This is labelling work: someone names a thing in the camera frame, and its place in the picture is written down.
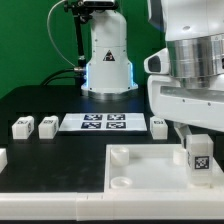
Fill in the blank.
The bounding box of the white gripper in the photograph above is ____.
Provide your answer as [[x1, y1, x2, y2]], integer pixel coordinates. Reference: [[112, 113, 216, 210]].
[[144, 48, 224, 146]]

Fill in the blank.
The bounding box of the white sheet with fiducial markers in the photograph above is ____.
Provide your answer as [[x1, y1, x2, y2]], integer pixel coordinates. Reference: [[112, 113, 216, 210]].
[[59, 113, 147, 132]]

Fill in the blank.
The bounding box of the white U-shaped obstacle fence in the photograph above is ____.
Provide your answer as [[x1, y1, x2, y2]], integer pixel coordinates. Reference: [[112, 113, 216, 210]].
[[0, 149, 224, 221]]

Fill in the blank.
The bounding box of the grey cable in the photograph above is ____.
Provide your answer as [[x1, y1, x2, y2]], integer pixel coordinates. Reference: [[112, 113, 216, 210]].
[[46, 0, 81, 69]]

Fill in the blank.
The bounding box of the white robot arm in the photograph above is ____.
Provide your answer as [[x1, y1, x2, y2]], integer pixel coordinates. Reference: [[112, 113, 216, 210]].
[[82, 0, 224, 136]]

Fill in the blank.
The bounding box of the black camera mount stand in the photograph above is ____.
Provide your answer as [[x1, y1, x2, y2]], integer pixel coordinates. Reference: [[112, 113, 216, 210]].
[[63, 0, 118, 86]]

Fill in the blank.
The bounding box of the black cable bundle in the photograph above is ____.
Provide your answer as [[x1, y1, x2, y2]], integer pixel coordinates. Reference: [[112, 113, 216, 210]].
[[40, 68, 84, 86]]

